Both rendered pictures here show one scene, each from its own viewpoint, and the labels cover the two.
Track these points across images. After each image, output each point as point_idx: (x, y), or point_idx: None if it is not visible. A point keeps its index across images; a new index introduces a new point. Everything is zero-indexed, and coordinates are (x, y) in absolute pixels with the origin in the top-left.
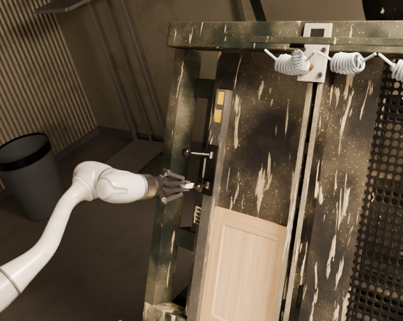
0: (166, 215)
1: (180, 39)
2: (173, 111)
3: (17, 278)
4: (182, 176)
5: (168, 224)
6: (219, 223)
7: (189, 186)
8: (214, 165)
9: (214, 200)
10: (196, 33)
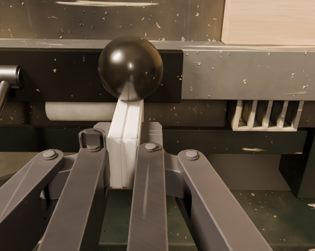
0: (276, 238)
1: None
2: None
3: None
4: (21, 169)
5: (301, 228)
6: (292, 5)
7: (129, 118)
8: (48, 52)
9: (202, 45)
10: None
